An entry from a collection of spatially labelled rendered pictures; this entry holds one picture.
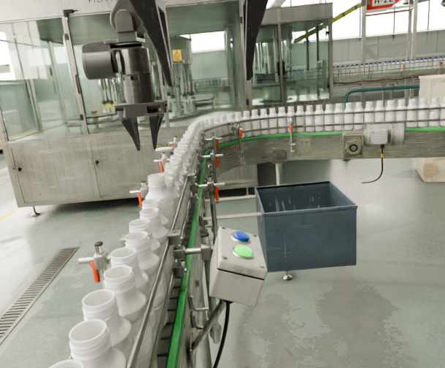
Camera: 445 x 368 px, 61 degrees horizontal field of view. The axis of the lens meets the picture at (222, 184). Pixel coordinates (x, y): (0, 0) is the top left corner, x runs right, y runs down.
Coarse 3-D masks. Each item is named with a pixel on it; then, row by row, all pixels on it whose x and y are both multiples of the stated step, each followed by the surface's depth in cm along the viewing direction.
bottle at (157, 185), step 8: (152, 176) 83; (160, 176) 80; (152, 184) 80; (160, 184) 81; (152, 192) 81; (160, 192) 81; (168, 192) 82; (160, 200) 80; (168, 200) 81; (168, 208) 81; (168, 216) 82; (176, 224) 84
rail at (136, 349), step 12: (192, 192) 124; (180, 204) 92; (168, 240) 70; (156, 276) 58; (156, 288) 56; (168, 288) 67; (168, 300) 64; (144, 312) 49; (144, 324) 47; (156, 336) 55; (156, 348) 52; (132, 360) 41
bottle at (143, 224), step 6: (132, 222) 67; (138, 222) 67; (144, 222) 67; (132, 228) 65; (138, 228) 64; (144, 228) 65; (150, 228) 66; (150, 234) 66; (150, 240) 66; (156, 240) 68; (150, 246) 65; (156, 246) 66; (156, 252) 66; (162, 276) 68
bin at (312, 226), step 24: (264, 192) 155; (288, 192) 155; (312, 192) 155; (336, 192) 145; (240, 216) 130; (264, 216) 125; (288, 216) 125; (312, 216) 126; (336, 216) 126; (264, 240) 132; (288, 240) 128; (312, 240) 128; (336, 240) 128; (288, 264) 130; (312, 264) 130; (336, 264) 130
